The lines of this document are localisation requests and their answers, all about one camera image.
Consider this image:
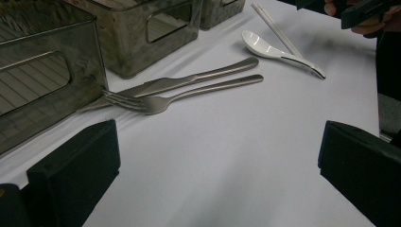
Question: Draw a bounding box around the steel fork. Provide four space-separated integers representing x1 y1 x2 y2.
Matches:
102 74 265 116

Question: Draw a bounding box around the white table mat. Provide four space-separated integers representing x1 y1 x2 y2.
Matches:
0 0 381 227

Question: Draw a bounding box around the white ceramic spoon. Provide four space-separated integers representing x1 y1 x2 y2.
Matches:
240 29 327 80

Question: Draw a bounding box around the steel table knife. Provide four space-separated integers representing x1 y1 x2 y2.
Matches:
77 56 260 113

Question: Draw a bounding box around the smoky transparent plastic bin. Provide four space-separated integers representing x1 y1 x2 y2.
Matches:
200 0 247 31
64 0 204 79
0 0 109 157

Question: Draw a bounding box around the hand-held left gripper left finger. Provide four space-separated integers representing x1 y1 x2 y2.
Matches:
26 118 121 227

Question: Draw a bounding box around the white chopstick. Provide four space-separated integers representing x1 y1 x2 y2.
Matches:
251 2 301 60
254 1 305 59

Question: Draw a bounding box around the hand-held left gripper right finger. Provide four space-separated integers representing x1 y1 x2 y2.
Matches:
317 120 401 227

